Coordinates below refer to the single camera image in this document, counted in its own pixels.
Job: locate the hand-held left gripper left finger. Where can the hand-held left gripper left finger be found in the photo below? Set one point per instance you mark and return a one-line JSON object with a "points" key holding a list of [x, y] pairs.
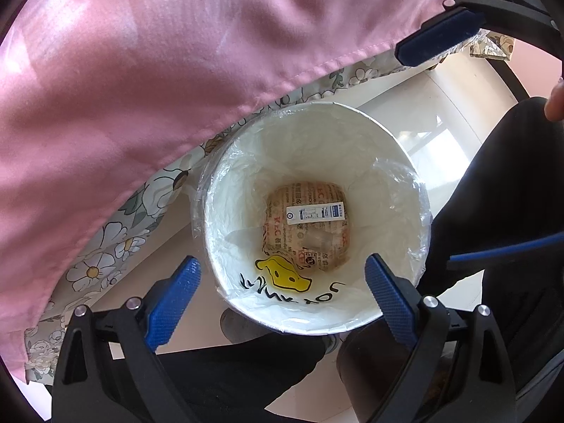
{"points": [[174, 304]]}

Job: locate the pink floral blanket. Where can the pink floral blanket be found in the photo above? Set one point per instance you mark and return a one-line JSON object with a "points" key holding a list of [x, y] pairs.
{"points": [[132, 97]]}

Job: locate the white round trash bin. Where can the white round trash bin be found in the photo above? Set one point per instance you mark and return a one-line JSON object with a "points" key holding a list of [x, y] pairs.
{"points": [[396, 176]]}

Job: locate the person's right hand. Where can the person's right hand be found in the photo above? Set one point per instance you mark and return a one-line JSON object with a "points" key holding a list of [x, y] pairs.
{"points": [[557, 103]]}

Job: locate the white floral bed sheet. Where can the white floral bed sheet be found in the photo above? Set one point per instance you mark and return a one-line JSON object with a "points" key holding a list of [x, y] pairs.
{"points": [[110, 251]]}

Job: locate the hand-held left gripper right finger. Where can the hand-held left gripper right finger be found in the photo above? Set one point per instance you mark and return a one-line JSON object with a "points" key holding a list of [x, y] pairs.
{"points": [[392, 299]]}

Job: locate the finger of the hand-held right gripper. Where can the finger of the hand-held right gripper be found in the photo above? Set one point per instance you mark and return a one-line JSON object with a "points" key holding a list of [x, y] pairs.
{"points": [[440, 37]]}

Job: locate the white lined trash bin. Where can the white lined trash bin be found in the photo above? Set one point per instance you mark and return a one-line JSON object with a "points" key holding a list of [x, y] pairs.
{"points": [[238, 211]]}

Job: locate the white and blue small box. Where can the white and blue small box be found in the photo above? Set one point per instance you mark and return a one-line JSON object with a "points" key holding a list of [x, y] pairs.
{"points": [[315, 211]]}

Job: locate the printed brown paper bag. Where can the printed brown paper bag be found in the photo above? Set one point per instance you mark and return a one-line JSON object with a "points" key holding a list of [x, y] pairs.
{"points": [[282, 240]]}

